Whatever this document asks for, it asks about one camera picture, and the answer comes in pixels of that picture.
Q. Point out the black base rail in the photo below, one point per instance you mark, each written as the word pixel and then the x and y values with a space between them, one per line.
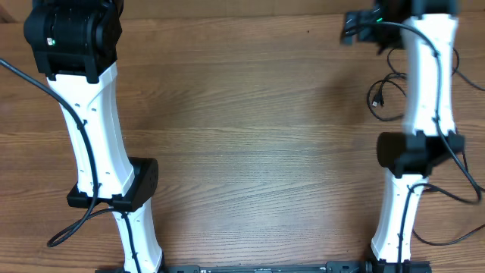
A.
pixel 329 267

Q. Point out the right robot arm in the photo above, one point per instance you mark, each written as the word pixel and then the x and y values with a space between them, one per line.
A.
pixel 426 30

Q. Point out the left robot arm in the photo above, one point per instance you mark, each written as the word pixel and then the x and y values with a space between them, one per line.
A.
pixel 74 46

